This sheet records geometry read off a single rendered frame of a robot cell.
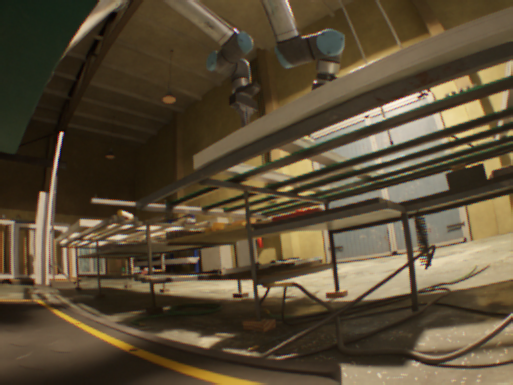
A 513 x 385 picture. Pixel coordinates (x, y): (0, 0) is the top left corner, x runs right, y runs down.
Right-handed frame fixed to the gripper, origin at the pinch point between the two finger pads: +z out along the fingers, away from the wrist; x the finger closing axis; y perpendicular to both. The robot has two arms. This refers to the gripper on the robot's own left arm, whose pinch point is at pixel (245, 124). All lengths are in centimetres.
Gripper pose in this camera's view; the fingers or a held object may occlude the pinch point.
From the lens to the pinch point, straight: 120.5
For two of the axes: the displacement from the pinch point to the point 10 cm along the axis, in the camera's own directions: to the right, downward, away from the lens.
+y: -7.2, 2.4, 6.6
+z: 1.0, 9.7, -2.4
